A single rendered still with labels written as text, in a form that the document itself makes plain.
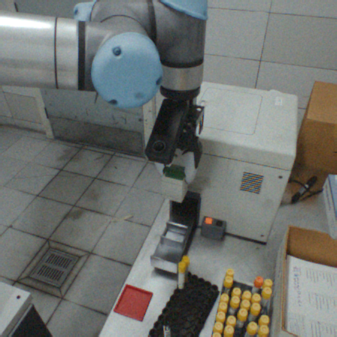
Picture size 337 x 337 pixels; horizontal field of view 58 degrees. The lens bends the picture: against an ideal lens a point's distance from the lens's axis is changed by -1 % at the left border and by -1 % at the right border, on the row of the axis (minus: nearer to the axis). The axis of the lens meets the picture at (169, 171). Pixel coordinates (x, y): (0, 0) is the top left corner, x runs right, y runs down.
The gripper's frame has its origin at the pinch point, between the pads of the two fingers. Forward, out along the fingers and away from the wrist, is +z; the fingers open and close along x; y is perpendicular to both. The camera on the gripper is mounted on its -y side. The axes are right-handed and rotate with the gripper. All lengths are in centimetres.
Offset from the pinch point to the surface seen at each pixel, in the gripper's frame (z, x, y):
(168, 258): 20.7, -0.6, -5.8
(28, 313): 25.6, 24.8, -27.0
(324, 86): 6, -33, 73
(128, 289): 24.5, 6.0, -14.7
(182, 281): 19.2, -6.0, -11.2
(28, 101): 82, 179, 136
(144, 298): 24.5, 1.6, -15.2
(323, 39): 9, -34, 142
